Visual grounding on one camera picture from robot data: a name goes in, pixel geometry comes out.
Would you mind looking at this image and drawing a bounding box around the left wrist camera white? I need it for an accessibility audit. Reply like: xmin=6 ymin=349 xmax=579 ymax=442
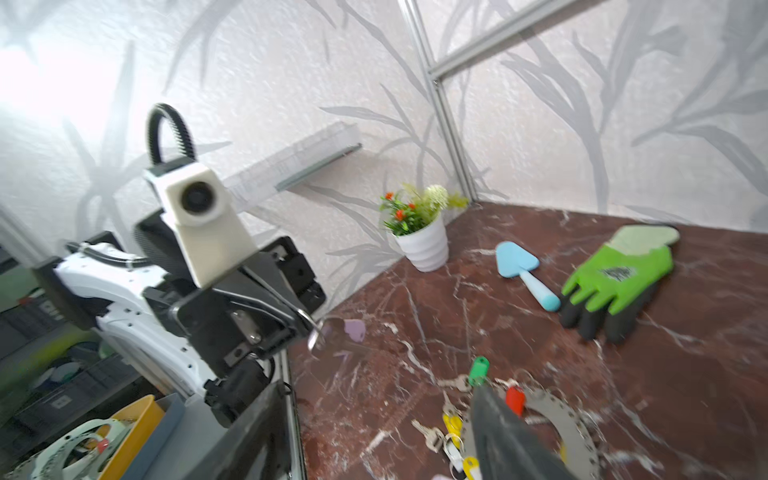
xmin=144 ymin=157 xmax=257 ymax=288

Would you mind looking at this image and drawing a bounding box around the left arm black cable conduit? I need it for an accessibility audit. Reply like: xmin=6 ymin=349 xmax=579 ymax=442
xmin=146 ymin=103 xmax=198 ymax=168

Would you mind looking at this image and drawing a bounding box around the light blue toy trowel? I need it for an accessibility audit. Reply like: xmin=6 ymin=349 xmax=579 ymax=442
xmin=495 ymin=241 xmax=561 ymax=312

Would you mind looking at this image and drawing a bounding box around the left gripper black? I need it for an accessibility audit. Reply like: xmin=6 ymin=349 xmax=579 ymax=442
xmin=134 ymin=213 xmax=326 ymax=379

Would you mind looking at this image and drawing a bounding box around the yellow tray with parts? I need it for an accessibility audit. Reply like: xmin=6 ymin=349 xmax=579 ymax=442
xmin=1 ymin=395 xmax=166 ymax=479

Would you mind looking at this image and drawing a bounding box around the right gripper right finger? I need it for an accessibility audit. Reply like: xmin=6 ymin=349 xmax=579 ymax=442
xmin=470 ymin=384 xmax=575 ymax=480

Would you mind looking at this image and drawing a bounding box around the key with green tag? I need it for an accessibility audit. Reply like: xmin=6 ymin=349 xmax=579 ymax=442
xmin=436 ymin=356 xmax=490 ymax=392

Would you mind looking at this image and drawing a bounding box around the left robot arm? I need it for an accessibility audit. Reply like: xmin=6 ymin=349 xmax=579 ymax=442
xmin=33 ymin=213 xmax=326 ymax=426

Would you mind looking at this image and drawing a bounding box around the key with purple tag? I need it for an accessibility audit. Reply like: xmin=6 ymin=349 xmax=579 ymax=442
xmin=307 ymin=316 xmax=366 ymax=354

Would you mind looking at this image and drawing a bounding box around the large metal key ring plate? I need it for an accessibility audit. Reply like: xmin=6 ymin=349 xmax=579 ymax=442
xmin=490 ymin=382 xmax=602 ymax=479

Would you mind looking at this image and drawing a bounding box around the potted plant white pot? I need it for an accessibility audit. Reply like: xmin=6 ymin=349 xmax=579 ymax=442
xmin=379 ymin=184 xmax=469 ymax=273

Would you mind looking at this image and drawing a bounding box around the green black garden glove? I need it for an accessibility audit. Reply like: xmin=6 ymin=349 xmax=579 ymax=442
xmin=559 ymin=224 xmax=680 ymax=345

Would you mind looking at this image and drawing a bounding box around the clear acrylic wall shelf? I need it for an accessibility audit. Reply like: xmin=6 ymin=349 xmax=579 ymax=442
xmin=223 ymin=122 xmax=362 ymax=212

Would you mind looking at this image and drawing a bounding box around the key with yellow tag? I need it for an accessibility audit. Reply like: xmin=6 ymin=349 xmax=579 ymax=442
xmin=443 ymin=395 xmax=482 ymax=480

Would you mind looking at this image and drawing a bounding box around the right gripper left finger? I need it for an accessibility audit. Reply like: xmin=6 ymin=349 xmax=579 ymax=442
xmin=185 ymin=382 xmax=291 ymax=480

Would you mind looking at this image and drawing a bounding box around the aluminium frame back crossbar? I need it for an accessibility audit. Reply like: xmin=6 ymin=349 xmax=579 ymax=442
xmin=427 ymin=0 xmax=596 ymax=81

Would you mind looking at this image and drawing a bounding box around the key with red tag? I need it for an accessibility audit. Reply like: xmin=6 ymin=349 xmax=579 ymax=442
xmin=505 ymin=386 xmax=527 ymax=417

